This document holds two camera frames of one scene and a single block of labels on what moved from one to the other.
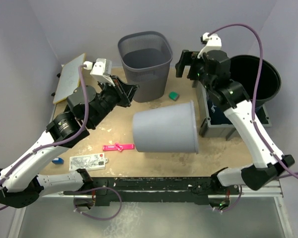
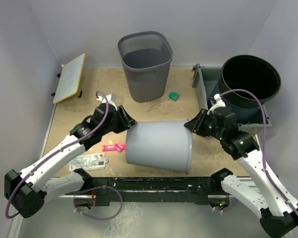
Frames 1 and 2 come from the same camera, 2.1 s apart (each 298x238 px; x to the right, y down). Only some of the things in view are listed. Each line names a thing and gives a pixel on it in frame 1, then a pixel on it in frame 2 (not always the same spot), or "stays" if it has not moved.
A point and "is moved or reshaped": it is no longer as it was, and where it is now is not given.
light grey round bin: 171,129 is moved or reshaped
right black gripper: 188,58 -> 195,123
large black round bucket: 245,69 stays
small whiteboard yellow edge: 68,78 stays
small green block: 173,95 stays
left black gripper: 125,96 -> 127,121
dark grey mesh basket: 146,56 stays
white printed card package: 96,161 stays
